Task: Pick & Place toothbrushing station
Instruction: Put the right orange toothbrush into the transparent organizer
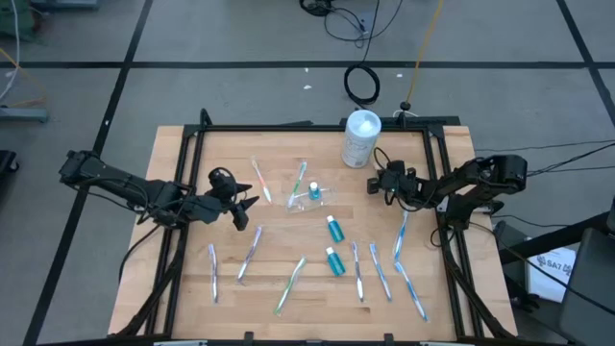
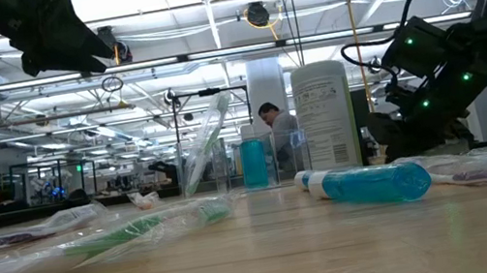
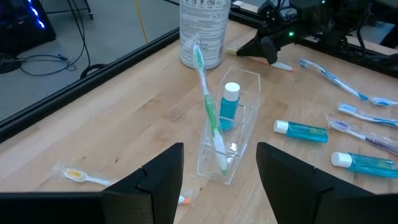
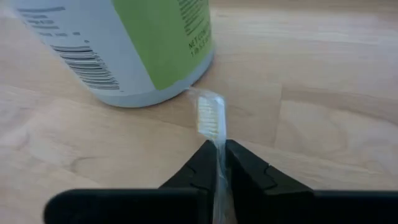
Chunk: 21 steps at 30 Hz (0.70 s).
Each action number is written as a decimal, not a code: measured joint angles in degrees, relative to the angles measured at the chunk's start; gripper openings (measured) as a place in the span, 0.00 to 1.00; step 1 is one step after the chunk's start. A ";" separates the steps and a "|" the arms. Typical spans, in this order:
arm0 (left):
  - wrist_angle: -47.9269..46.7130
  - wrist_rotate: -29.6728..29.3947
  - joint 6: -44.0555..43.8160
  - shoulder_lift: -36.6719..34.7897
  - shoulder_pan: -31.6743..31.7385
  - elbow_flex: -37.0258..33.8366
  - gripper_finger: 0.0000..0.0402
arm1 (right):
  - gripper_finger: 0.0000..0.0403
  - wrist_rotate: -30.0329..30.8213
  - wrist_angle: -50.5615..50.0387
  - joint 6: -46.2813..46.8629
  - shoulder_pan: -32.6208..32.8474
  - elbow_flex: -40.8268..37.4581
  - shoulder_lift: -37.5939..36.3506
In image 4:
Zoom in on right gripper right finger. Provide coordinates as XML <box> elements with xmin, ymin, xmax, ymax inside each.
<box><xmin>226</xmin><ymin>139</ymin><xmax>398</xmax><ymax>224</ymax></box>

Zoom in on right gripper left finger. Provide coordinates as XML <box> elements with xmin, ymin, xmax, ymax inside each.
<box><xmin>43</xmin><ymin>139</ymin><xmax>218</xmax><ymax>224</ymax></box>

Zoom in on clear white toothbrush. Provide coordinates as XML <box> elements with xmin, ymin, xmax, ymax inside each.
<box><xmin>188</xmin><ymin>86</ymin><xmax>237</xmax><ymax>224</ymax></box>

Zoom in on white wipes canister green label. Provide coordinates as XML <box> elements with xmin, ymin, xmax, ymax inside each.
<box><xmin>9</xmin><ymin>0</ymin><xmax>215</xmax><ymax>108</ymax></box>

